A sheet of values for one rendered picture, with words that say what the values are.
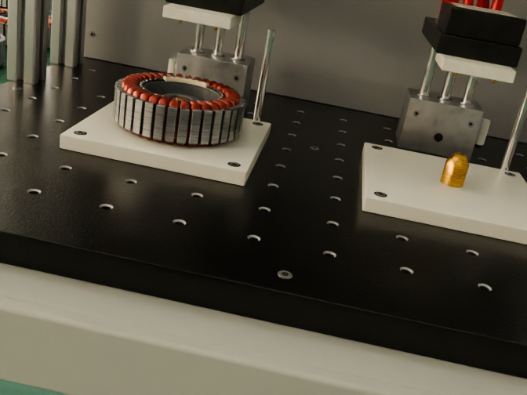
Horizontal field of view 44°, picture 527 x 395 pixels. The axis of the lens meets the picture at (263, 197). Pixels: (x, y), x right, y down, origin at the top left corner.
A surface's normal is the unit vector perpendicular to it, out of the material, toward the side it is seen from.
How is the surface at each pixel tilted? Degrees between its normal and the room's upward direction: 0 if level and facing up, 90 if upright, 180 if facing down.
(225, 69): 90
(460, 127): 90
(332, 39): 90
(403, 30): 90
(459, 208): 0
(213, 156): 0
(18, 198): 0
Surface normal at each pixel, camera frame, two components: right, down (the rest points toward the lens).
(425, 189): 0.16, -0.91
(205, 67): -0.14, 0.36
